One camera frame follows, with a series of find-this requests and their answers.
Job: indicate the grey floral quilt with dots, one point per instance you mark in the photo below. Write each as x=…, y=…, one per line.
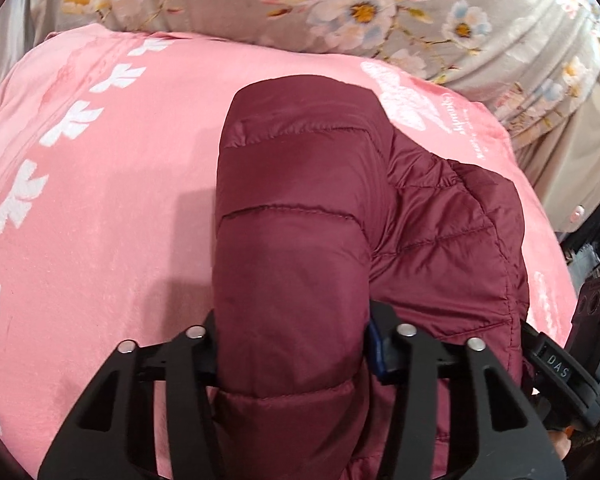
x=330, y=5

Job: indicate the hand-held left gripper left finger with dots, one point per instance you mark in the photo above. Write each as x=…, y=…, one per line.
x=204, y=357

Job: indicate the white bed sheet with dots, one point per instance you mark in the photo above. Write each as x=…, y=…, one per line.
x=5, y=50

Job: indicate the person's right hand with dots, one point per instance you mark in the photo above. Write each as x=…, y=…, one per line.
x=561, y=447

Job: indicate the dark clothes pile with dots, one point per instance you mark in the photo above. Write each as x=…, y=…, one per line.
x=597, y=240

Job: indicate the maroon puffer jacket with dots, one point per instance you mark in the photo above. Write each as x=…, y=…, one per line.
x=300, y=260

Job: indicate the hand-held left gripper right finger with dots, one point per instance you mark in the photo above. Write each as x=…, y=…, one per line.
x=376, y=355

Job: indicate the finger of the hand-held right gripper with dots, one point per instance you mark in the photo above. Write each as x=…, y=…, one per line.
x=555, y=362

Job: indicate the beige cloth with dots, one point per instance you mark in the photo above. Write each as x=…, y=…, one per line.
x=565, y=160

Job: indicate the pink printed blanket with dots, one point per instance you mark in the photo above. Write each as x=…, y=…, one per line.
x=95, y=210

